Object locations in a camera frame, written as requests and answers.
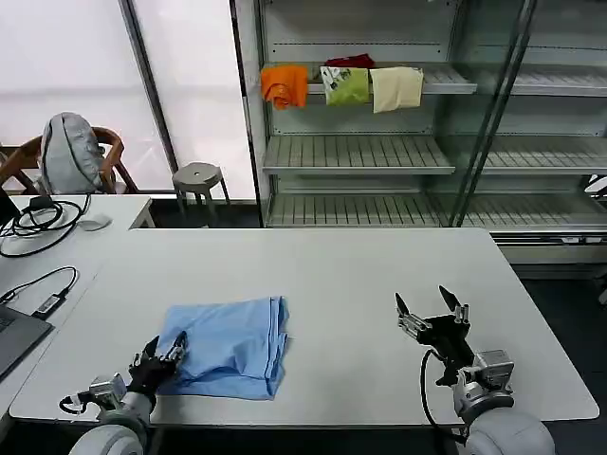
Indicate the grey shelf rack with clothes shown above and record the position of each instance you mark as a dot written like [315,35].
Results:
[355,151]

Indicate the white computer mouse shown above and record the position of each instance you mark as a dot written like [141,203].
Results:
[95,223]

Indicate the grey laptop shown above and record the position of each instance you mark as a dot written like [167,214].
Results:
[21,336]

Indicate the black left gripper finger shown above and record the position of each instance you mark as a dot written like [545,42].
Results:
[177,350]
[148,351]

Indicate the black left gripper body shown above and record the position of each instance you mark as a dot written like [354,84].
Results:
[148,375]

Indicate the light blue cloth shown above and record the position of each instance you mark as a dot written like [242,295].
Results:
[227,346]

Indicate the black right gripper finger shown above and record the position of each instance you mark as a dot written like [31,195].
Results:
[409,322]
[454,303]

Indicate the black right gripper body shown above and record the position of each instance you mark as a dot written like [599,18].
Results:
[446,339]

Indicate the brown wooden chair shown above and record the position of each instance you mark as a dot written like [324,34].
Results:
[116,147]

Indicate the grey backpack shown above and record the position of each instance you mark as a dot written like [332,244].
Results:
[68,151]

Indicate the dark window frame post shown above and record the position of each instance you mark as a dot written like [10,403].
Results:
[149,99]

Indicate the grey round stool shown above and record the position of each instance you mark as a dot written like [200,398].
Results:
[199,177]

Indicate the glass cabinet door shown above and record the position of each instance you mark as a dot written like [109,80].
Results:
[493,109]

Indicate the black monitor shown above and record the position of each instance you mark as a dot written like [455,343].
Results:
[5,206]

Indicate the white plastic object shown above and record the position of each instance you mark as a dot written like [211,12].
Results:
[598,186]

